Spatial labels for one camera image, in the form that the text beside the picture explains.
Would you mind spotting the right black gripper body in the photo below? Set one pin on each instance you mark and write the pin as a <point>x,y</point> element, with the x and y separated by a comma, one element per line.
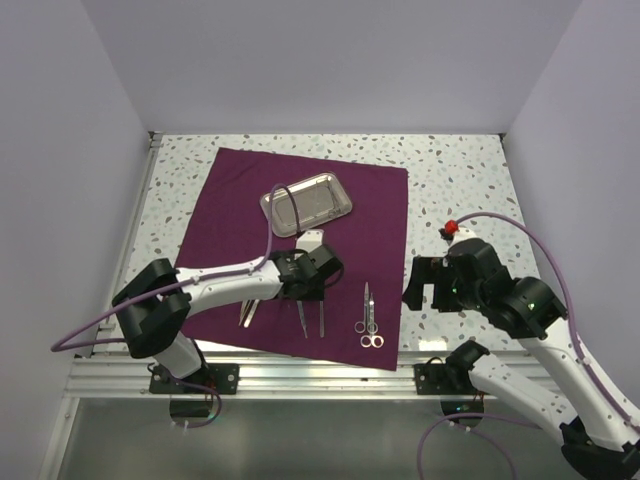
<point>468,294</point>

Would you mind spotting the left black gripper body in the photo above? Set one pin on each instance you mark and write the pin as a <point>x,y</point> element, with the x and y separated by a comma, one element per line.
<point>316,291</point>

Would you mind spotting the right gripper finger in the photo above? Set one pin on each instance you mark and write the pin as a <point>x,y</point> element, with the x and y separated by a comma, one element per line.
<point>414,297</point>
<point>425,270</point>

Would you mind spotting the steel scalpel handle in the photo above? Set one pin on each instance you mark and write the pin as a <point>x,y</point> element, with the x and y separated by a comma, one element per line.
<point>321,319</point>
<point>302,318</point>

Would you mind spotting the steel tweezers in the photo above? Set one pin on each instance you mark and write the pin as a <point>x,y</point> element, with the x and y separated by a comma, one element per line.
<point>246,320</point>

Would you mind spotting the steel clamp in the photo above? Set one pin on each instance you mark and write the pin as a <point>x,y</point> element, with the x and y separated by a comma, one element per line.
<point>328,205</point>

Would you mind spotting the steel instrument tray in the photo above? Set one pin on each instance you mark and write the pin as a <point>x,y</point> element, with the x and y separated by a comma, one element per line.
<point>293,214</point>

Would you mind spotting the purple cloth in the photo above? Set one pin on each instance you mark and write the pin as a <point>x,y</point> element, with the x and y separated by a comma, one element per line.
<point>228,226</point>

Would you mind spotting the steel forceps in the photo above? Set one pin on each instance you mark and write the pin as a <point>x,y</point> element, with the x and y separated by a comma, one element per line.
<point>244,308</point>

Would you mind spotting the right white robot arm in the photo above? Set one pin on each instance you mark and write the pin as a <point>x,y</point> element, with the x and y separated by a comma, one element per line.
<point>593,423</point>

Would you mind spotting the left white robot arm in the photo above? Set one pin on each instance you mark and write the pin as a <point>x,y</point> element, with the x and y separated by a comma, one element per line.
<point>153,307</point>

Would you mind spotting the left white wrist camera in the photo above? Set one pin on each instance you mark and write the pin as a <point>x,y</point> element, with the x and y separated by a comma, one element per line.
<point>310,240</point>

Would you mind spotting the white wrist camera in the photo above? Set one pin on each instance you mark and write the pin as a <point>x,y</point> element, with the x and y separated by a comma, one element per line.
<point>452,233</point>
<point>310,240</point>

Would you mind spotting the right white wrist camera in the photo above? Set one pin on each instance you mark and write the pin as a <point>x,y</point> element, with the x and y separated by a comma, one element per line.
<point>452,233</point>

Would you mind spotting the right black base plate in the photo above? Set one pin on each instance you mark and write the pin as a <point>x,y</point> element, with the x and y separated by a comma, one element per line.
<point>434,377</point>

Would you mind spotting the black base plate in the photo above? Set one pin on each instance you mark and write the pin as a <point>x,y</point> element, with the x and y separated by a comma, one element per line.
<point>220,377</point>
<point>434,377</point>

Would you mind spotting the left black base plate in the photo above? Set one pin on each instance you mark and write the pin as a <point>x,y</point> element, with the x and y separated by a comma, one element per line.
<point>220,377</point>

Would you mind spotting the aluminium frame rail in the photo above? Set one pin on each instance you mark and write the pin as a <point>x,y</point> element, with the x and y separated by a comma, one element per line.
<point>262,376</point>

